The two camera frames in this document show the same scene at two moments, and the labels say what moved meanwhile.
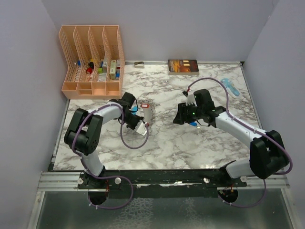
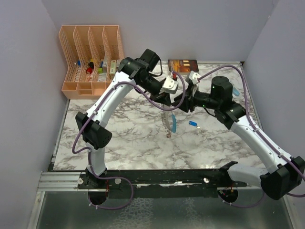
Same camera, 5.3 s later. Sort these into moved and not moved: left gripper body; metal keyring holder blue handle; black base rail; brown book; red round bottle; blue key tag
Moved: left gripper body; metal keyring holder blue handle
Not moved: black base rail; red round bottle; brown book; blue key tag
